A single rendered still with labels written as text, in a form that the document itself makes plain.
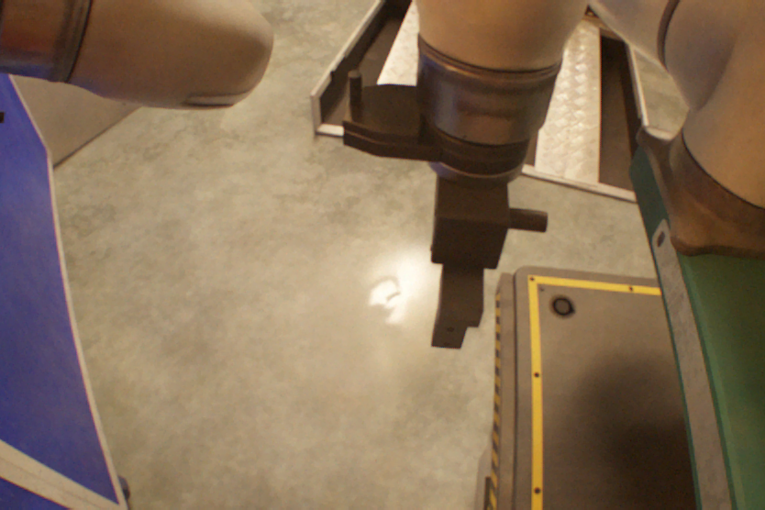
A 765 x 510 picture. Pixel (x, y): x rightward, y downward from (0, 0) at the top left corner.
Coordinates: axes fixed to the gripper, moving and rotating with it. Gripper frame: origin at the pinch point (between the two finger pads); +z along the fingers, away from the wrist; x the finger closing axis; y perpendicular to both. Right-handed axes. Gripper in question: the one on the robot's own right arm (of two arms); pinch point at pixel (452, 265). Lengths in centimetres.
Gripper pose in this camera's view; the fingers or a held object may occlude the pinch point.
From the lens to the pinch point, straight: 47.0
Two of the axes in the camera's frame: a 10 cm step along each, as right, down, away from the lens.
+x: 1.3, -7.8, 6.2
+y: 9.9, 1.0, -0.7
